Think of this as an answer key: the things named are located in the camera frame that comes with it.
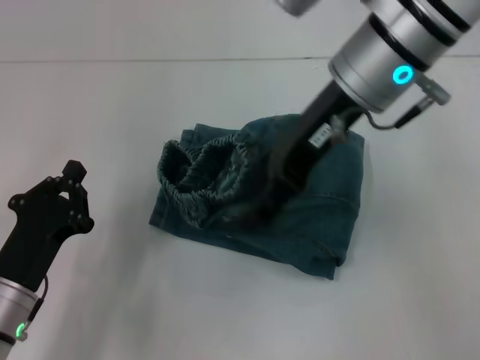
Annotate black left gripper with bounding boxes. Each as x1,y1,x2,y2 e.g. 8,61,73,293
0,159,95,293

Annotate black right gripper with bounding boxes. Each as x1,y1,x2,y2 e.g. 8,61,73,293
222,79,371,228

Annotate blue washed denim shorts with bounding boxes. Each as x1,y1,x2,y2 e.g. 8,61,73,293
148,113,367,282

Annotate left wrist cable with plug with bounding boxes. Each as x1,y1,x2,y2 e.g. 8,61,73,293
19,274,50,341

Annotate wrist cable with plug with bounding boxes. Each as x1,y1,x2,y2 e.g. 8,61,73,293
19,274,50,341
366,76,452,131

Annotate right wrist cable with plug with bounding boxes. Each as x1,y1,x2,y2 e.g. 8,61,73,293
366,76,452,131

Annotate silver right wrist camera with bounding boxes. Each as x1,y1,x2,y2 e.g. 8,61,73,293
274,0,313,18

